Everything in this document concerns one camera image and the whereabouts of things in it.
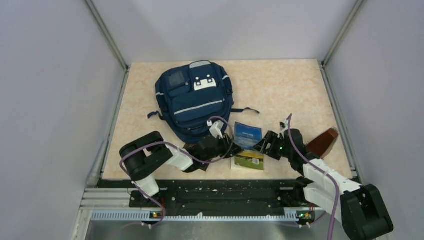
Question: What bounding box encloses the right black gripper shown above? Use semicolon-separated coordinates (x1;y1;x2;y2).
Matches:
252;130;293;161

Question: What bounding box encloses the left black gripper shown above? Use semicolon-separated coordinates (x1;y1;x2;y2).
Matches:
201;133;244;163

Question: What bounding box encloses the blue landscape cover book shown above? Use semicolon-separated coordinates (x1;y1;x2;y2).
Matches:
230;122;265;171

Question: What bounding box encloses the navy blue student backpack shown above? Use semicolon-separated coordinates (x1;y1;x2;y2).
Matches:
148;60;244;144

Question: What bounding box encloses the black paperback book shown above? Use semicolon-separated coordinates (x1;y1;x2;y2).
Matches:
183;143;211;174

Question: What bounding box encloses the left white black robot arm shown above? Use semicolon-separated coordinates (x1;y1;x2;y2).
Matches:
119;131;243;207

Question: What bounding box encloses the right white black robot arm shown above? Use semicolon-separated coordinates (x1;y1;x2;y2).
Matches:
253;127;394;240

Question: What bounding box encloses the brown leather pouch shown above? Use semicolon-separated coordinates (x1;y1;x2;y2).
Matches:
305;127;339;159

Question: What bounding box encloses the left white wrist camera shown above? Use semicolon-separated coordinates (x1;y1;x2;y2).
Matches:
207;120;224;139

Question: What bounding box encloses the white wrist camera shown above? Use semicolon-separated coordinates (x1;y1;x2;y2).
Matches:
279;119;288;139
207;120;224;139

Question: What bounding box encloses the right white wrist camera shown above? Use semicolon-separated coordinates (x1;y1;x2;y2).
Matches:
279;119;288;139

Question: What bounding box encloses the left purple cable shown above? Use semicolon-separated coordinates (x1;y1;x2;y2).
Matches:
119;115;235;229

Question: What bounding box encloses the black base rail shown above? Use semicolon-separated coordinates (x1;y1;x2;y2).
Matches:
129;179;318;217

